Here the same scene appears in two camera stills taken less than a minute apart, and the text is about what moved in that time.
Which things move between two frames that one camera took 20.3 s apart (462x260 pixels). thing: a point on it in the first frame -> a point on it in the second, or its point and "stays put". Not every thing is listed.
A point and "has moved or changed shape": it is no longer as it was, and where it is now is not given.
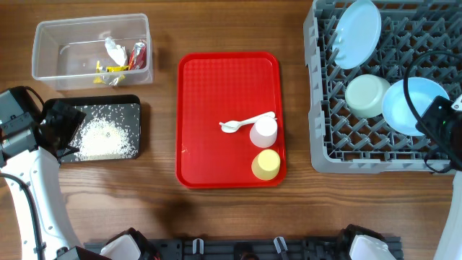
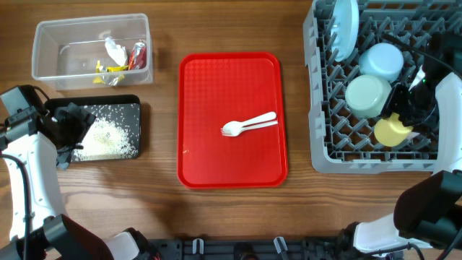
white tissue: x=118 y=53 stays put
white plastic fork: x=229 y=126 -> x=247 y=128
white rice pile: x=102 y=139 stays put
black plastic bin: x=110 y=130 stays put
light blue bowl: x=397 y=110 has moved or changed shape
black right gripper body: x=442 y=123 -> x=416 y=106
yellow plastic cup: x=266 y=165 -> x=390 y=131
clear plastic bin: x=94 y=52 stays put
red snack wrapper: x=138 y=56 stays put
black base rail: x=256 y=248 stays put
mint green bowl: x=364 y=95 stays put
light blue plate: x=356 y=35 has moved or changed shape
